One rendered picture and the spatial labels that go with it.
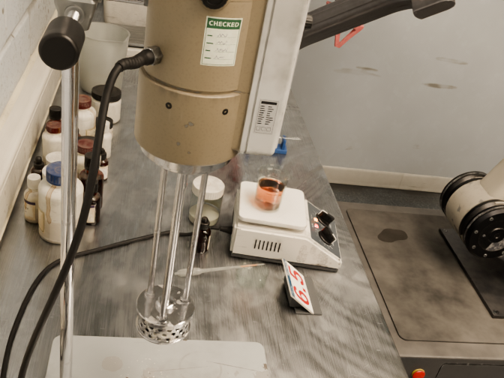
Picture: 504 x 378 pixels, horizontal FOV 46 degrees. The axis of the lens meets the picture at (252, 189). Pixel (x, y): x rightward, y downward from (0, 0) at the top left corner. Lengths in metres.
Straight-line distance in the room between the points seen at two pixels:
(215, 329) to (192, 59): 0.53
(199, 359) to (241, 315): 0.12
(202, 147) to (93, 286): 0.50
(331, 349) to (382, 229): 1.06
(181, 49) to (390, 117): 2.33
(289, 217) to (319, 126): 1.70
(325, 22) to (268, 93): 0.65
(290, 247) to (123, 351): 0.35
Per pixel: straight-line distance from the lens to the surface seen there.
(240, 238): 1.04
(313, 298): 1.02
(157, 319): 0.69
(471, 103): 2.91
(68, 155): 0.59
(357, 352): 0.97
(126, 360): 0.87
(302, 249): 1.05
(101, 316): 0.94
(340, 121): 2.73
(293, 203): 1.08
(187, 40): 0.49
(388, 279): 1.78
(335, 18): 1.16
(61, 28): 0.45
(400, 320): 1.66
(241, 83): 0.52
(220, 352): 0.89
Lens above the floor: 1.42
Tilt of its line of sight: 32 degrees down
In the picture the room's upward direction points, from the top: 12 degrees clockwise
